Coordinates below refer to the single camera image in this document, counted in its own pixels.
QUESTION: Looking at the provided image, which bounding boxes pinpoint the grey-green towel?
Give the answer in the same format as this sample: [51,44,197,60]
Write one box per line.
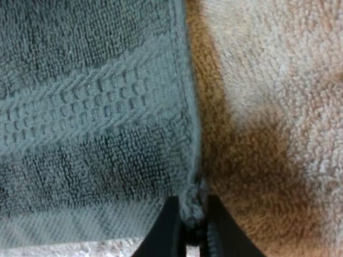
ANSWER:
[0,0,210,248]

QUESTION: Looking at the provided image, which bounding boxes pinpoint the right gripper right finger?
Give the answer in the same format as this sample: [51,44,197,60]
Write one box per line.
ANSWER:
[199,194,266,257]

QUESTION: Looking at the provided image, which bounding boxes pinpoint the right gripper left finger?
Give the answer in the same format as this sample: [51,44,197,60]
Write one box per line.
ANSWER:
[133,195,187,257]

